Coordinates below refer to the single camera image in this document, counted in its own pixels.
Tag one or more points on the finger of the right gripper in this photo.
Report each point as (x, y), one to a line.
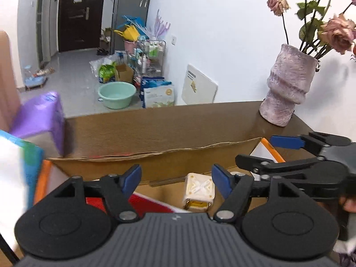
(310, 172)
(313, 142)

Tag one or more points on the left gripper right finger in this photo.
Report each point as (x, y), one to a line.
(236, 192)

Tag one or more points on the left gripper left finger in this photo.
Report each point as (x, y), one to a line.
(115, 191)

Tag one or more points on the red white lint brush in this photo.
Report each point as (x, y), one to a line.
(141, 203)

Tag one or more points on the person's right hand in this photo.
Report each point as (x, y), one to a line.
(348, 203)

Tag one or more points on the red cardboard box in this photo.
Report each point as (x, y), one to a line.
(163, 172)

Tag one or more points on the pink textured vase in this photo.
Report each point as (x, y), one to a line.
(289, 81)

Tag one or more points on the green wash basin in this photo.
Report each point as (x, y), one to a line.
(116, 95)

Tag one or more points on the blue tissue pack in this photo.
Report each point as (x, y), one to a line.
(21, 163)

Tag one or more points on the purple package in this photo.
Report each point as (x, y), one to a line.
(40, 121)

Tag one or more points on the blue white bag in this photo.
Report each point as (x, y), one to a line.
(156, 92)

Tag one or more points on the white flat board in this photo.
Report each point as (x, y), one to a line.
(198, 88)

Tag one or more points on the dried pink flower bouquet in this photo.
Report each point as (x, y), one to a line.
(319, 36)

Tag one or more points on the pink suitcase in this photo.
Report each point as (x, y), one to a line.
(9, 97)

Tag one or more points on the yellow watering can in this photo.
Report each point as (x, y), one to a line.
(130, 33)

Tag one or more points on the dark brown door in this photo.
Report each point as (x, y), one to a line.
(79, 24)

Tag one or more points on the grey refrigerator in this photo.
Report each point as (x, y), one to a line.
(121, 8)

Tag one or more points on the wire storage rack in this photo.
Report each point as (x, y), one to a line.
(149, 58)

